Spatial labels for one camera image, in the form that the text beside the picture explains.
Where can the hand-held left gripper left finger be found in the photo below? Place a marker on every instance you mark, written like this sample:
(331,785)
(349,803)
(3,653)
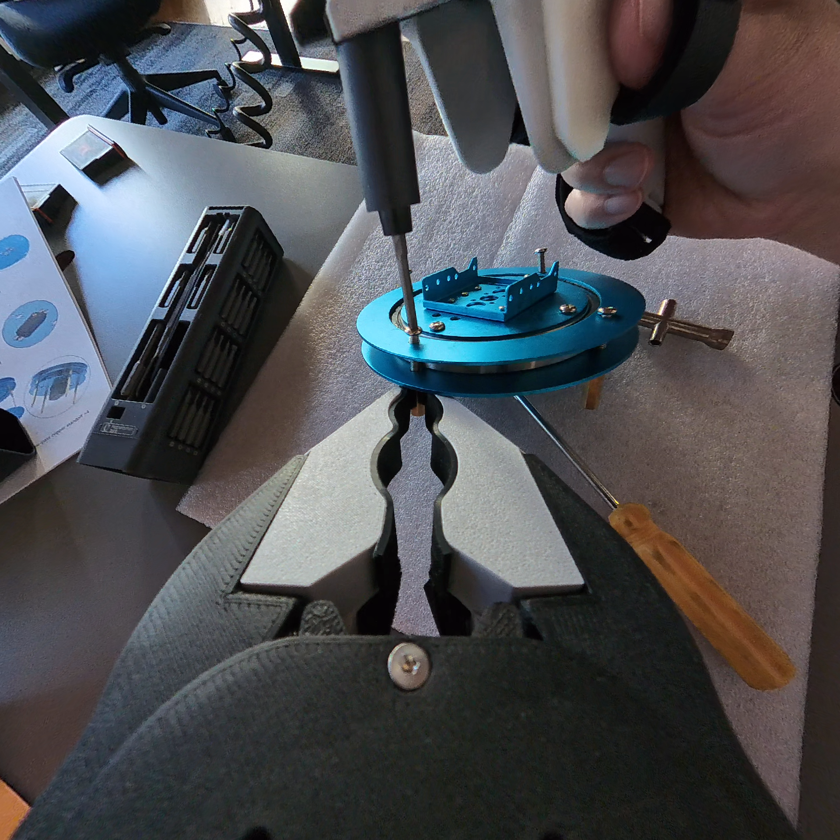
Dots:
(315,518)

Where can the blue round metal base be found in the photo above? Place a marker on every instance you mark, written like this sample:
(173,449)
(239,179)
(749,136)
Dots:
(577,328)

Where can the blue metal bracket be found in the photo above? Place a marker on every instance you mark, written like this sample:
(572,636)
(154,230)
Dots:
(485,305)

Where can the instruction sheet with blue drawings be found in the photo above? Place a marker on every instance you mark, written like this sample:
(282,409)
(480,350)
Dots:
(39,295)

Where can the black office chair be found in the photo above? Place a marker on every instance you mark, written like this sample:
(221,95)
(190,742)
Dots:
(85,26)

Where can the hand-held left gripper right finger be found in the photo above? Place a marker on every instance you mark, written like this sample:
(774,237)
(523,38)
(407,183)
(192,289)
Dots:
(499,518)

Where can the black screwdriver bit case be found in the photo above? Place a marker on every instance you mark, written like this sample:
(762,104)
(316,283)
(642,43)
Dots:
(131,433)

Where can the small black box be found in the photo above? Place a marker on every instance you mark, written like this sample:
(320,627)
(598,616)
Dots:
(92,152)
(54,205)

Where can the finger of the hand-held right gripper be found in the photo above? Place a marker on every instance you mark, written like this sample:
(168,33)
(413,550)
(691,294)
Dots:
(358,16)
(459,79)

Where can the silver cross wrench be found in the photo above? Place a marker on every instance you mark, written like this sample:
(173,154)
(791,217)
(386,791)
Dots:
(689,331)

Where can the dark grey electric screwdriver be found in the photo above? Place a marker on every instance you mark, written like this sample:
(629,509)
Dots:
(384,131)

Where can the dark grey case sleeve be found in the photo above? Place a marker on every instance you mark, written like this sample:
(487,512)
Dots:
(13,446)

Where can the person's right hand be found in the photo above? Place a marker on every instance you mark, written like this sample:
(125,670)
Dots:
(754,164)

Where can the white foam sheet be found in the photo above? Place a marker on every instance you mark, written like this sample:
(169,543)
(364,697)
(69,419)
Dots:
(722,426)

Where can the small brown part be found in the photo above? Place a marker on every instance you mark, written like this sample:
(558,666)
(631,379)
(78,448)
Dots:
(65,259)

